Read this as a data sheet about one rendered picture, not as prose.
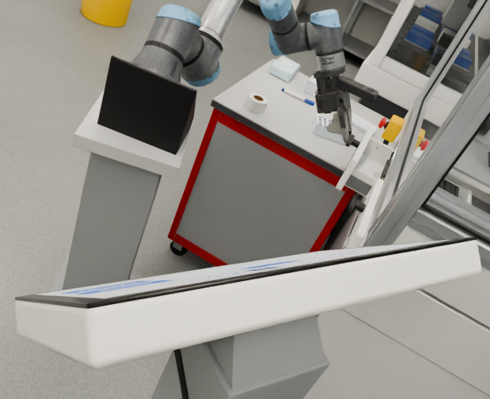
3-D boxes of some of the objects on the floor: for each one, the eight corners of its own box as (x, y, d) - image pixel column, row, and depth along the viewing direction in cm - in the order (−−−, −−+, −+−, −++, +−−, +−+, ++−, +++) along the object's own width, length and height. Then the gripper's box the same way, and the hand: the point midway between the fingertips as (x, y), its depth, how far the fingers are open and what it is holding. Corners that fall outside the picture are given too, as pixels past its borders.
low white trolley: (158, 252, 213) (212, 98, 169) (219, 189, 263) (273, 58, 220) (276, 324, 205) (366, 182, 162) (316, 245, 256) (392, 120, 212)
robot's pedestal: (37, 317, 170) (68, 134, 126) (67, 257, 194) (102, 85, 150) (123, 340, 174) (182, 171, 131) (142, 279, 198) (197, 118, 155)
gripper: (319, 66, 146) (330, 135, 154) (309, 76, 137) (320, 148, 145) (348, 62, 142) (358, 133, 151) (339, 71, 133) (350, 146, 142)
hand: (348, 135), depth 146 cm, fingers closed on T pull, 3 cm apart
